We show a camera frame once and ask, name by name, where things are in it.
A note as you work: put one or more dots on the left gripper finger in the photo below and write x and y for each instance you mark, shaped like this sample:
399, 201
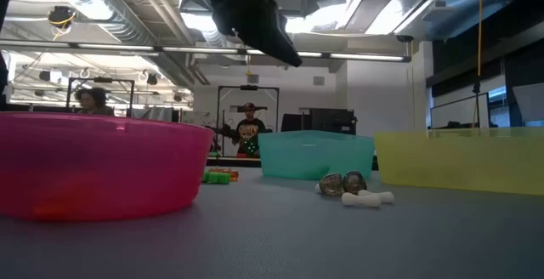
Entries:
259, 28

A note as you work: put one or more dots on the person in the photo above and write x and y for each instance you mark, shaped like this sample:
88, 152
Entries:
93, 100
248, 134

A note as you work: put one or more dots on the black cabinet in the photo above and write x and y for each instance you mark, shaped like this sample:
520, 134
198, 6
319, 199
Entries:
331, 121

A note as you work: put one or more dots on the teal plastic bin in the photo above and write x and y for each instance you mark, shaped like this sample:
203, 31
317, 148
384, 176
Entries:
314, 151

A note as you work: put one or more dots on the long ceiling strip light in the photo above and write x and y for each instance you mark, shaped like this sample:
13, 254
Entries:
115, 47

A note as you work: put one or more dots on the orange plastic pumpkin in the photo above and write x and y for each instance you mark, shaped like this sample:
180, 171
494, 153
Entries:
233, 175

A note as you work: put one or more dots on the pink round plastic bowl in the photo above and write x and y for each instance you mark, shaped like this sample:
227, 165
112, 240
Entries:
106, 164

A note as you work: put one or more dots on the black framed whiteboard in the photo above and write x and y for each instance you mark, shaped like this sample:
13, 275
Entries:
459, 111

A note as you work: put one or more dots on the grey-blue table mat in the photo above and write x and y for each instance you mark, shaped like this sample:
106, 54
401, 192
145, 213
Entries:
272, 245

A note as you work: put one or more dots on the yellow-green translucent bin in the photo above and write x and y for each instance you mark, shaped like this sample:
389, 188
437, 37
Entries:
467, 164

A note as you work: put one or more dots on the small grey wall vent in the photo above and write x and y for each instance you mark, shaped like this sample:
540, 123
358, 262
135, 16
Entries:
253, 78
319, 80

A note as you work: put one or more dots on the black metal frame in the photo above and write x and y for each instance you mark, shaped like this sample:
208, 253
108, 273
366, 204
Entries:
248, 87
102, 80

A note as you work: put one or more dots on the black table frame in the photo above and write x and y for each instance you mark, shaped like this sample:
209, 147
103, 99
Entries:
234, 162

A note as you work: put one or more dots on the large spiral ventilation duct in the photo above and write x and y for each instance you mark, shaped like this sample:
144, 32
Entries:
93, 2

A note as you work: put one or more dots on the rectangular silver duct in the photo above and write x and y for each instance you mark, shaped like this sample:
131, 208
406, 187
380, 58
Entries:
450, 11

